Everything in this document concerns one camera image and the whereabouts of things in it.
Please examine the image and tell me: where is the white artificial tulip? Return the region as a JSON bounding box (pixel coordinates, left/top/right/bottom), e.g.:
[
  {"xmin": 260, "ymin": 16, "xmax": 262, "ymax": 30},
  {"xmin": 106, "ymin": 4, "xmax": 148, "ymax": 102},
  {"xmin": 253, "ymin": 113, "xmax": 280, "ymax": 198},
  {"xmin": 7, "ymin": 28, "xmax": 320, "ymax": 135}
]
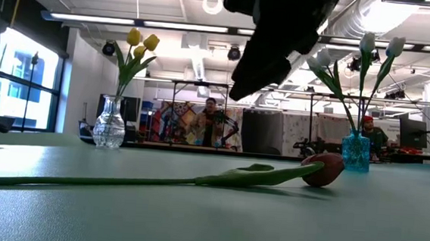
[
  {"xmin": 352, "ymin": 30, "xmax": 378, "ymax": 134},
  {"xmin": 301, "ymin": 55, "xmax": 363, "ymax": 133},
  {"xmin": 360, "ymin": 34, "xmax": 407, "ymax": 136}
]

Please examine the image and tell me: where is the black curtain panel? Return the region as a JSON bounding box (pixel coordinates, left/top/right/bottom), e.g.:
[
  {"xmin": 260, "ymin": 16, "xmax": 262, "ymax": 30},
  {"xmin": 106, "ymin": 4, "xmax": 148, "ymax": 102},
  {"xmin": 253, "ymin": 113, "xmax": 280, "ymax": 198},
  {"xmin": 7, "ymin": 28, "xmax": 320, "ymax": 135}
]
[{"xmin": 239, "ymin": 108, "xmax": 285, "ymax": 155}]

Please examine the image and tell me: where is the black ceiling spotlight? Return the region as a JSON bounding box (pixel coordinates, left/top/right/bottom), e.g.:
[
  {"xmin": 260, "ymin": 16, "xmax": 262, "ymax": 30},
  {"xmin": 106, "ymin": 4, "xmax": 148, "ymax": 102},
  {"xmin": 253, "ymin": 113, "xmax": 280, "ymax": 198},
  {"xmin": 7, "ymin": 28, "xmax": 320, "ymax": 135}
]
[
  {"xmin": 226, "ymin": 45, "xmax": 243, "ymax": 62},
  {"xmin": 101, "ymin": 40, "xmax": 117, "ymax": 57}
]

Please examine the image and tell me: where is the green table mat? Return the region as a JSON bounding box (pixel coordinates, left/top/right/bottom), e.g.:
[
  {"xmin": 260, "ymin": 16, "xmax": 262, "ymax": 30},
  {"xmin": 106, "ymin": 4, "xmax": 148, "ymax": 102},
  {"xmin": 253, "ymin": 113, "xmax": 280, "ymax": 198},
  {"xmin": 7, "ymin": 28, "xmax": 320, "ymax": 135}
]
[{"xmin": 0, "ymin": 127, "xmax": 430, "ymax": 241}]

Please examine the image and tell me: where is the black computer monitor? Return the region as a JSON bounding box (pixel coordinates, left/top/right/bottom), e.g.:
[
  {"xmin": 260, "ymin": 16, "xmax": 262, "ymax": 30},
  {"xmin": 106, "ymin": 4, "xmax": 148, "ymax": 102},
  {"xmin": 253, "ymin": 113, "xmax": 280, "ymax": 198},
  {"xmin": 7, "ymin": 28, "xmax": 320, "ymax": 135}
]
[{"xmin": 397, "ymin": 117, "xmax": 430, "ymax": 151}]

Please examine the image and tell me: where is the white hanging ring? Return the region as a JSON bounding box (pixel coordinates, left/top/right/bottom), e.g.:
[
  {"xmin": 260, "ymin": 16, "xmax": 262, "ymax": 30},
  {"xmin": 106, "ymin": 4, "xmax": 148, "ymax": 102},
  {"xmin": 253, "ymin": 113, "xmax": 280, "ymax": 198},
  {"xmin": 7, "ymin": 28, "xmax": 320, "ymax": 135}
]
[{"xmin": 201, "ymin": 0, "xmax": 224, "ymax": 16}]

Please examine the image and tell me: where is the yellow artificial tulip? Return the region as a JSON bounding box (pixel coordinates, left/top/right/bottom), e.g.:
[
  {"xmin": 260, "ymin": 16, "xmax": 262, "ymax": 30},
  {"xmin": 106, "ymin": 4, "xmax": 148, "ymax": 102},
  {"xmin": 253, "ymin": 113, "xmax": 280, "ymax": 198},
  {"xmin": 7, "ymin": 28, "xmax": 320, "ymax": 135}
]
[
  {"xmin": 110, "ymin": 26, "xmax": 143, "ymax": 100},
  {"xmin": 120, "ymin": 31, "xmax": 161, "ymax": 101},
  {"xmin": 117, "ymin": 44, "xmax": 159, "ymax": 101}
]

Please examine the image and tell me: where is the red artificial tulip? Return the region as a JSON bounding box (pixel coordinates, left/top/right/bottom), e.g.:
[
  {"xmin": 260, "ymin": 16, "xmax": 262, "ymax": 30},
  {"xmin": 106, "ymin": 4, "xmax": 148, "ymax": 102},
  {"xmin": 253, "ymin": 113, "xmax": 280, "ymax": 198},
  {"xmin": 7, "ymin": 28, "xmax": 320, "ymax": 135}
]
[{"xmin": 0, "ymin": 128, "xmax": 346, "ymax": 213}]

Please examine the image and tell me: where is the colourful patterned quilt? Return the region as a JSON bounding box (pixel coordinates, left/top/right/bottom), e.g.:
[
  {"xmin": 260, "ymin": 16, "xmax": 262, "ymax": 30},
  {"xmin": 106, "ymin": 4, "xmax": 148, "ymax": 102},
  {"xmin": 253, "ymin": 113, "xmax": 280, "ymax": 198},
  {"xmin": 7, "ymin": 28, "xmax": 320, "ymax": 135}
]
[{"xmin": 148, "ymin": 99, "xmax": 245, "ymax": 152}]

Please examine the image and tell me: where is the long ceiling light strip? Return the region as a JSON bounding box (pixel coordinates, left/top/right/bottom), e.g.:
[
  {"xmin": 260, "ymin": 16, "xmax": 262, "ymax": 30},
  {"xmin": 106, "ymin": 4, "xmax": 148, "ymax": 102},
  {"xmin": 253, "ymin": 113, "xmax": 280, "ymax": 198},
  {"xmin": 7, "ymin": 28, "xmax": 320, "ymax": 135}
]
[
  {"xmin": 49, "ymin": 12, "xmax": 136, "ymax": 27},
  {"xmin": 143, "ymin": 19, "xmax": 230, "ymax": 34}
]

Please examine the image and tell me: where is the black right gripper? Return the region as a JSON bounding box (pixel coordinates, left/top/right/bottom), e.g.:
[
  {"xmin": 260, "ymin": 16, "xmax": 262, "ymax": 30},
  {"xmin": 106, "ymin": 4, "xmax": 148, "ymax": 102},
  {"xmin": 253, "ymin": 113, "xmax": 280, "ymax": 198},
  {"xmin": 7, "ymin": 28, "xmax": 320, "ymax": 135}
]
[{"xmin": 216, "ymin": 0, "xmax": 344, "ymax": 109}]

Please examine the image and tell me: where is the large window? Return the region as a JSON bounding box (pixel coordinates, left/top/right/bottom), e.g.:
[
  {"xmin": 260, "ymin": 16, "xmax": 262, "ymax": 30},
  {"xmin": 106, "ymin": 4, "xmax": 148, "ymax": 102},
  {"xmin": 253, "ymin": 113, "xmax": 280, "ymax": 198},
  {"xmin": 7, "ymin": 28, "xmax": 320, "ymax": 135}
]
[{"xmin": 0, "ymin": 25, "xmax": 67, "ymax": 133}]

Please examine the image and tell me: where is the tall clear glass vase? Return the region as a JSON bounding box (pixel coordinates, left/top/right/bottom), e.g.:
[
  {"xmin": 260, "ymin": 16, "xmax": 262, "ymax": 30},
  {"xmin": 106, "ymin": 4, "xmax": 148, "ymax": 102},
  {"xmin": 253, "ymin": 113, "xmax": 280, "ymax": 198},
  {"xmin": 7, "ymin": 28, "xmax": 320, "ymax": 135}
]
[{"xmin": 91, "ymin": 93, "xmax": 129, "ymax": 152}]

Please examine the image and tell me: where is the black metal rack frame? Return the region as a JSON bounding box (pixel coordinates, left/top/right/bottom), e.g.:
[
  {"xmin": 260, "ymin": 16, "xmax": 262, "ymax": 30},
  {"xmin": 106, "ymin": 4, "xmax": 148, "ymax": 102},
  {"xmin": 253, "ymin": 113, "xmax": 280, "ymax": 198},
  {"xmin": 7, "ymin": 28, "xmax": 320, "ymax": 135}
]
[{"xmin": 166, "ymin": 78, "xmax": 232, "ymax": 149}]

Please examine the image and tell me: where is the black light stand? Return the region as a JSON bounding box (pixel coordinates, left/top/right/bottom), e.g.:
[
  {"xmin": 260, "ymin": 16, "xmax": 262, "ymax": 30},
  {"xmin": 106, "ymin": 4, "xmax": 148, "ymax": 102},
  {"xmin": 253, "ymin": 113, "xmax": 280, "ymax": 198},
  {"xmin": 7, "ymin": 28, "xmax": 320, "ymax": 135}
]
[{"xmin": 22, "ymin": 50, "xmax": 41, "ymax": 133}]

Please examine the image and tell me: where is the blue glass vase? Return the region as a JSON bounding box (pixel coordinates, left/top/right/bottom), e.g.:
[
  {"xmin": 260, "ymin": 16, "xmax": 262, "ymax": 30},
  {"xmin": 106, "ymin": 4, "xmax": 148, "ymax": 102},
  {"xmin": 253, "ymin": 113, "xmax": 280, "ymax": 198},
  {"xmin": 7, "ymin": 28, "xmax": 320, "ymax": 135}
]
[{"xmin": 339, "ymin": 128, "xmax": 373, "ymax": 174}]

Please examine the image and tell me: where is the person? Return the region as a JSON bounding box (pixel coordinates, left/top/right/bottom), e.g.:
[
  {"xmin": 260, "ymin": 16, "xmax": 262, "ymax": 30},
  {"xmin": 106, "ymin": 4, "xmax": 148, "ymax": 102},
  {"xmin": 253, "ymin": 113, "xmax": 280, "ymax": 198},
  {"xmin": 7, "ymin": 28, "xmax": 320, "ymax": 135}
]
[
  {"xmin": 189, "ymin": 95, "xmax": 229, "ymax": 149},
  {"xmin": 359, "ymin": 115, "xmax": 391, "ymax": 162}
]

